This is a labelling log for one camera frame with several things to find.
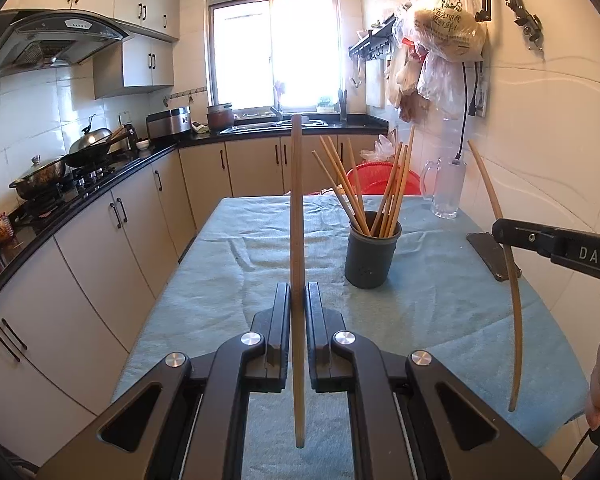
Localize wall power socket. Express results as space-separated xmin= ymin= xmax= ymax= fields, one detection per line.
xmin=472 ymin=60 xmax=490 ymax=117

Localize steel wok with lid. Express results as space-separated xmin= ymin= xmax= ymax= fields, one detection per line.
xmin=62 ymin=114 xmax=131 ymax=169

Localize clear glass mug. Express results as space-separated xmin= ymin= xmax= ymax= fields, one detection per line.
xmin=420 ymin=156 xmax=468 ymax=220

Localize red plastic basin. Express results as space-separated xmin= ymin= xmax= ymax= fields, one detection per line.
xmin=345 ymin=161 xmax=423 ymax=197

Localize black kitchen countertop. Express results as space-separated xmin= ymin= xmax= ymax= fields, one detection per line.
xmin=0 ymin=112 xmax=389 ymax=319

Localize silver rice cooker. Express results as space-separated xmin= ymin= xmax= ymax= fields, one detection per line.
xmin=146 ymin=106 xmax=194 ymax=141

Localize steel range hood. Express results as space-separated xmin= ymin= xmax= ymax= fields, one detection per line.
xmin=0 ymin=10 xmax=131 ymax=83

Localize grey chopstick holder cup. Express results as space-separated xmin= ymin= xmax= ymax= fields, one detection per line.
xmin=344 ymin=217 xmax=402 ymax=290

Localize black wall shelf rack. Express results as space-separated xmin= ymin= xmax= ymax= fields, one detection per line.
xmin=348 ymin=15 xmax=399 ymax=61

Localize black gas stove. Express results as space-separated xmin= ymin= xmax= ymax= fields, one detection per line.
xmin=15 ymin=157 xmax=126 ymax=222

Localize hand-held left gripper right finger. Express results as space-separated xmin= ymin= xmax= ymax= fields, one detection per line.
xmin=306 ymin=282 xmax=561 ymax=480

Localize bundle of wooden chopsticks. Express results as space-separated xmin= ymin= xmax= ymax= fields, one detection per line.
xmin=311 ymin=125 xmax=417 ymax=237

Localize tan printed plastic bag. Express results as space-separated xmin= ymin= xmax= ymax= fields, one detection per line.
xmin=410 ymin=0 xmax=487 ymax=64

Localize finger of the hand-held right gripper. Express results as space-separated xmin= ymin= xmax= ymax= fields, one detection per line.
xmin=491 ymin=217 xmax=567 ymax=262

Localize wooden chopstick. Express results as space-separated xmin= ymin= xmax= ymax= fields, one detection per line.
xmin=289 ymin=114 xmax=307 ymax=449
xmin=467 ymin=140 xmax=525 ymax=412

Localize black smartphone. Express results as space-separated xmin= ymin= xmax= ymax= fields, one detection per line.
xmin=466 ymin=231 xmax=523 ymax=282

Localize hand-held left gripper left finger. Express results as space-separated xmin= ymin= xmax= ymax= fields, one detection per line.
xmin=37 ymin=282 xmax=292 ymax=480

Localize light blue table cloth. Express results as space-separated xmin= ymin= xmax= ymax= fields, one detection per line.
xmin=111 ymin=194 xmax=594 ymax=480

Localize white plastic bag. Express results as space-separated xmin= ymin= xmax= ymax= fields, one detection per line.
xmin=417 ymin=52 xmax=464 ymax=117

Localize black power cable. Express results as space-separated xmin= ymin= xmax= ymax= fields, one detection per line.
xmin=454 ymin=60 xmax=484 ymax=166

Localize steel cooking pot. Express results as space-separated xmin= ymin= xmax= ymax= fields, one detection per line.
xmin=9 ymin=155 xmax=71 ymax=201

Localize hanging clear plastic bags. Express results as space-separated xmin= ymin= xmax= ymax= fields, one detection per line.
xmin=384 ymin=5 xmax=429 ymax=122

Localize wooden cutting board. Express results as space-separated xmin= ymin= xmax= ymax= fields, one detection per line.
xmin=365 ymin=57 xmax=386 ymax=109

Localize steel sink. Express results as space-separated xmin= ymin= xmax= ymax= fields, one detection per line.
xmin=220 ymin=117 xmax=331 ymax=134

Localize kitchen window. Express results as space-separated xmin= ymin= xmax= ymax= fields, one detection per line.
xmin=205 ymin=0 xmax=339 ymax=114

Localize crumpled clear plastic bag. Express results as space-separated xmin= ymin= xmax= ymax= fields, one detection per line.
xmin=360 ymin=135 xmax=399 ymax=164

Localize beige base cabinets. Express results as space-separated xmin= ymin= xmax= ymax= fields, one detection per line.
xmin=0 ymin=132 xmax=389 ymax=461

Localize short upper wall cabinet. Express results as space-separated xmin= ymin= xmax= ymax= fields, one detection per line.
xmin=92 ymin=37 xmax=176 ymax=100

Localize brown clay pot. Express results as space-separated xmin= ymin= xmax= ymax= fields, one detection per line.
xmin=206 ymin=102 xmax=236 ymax=134

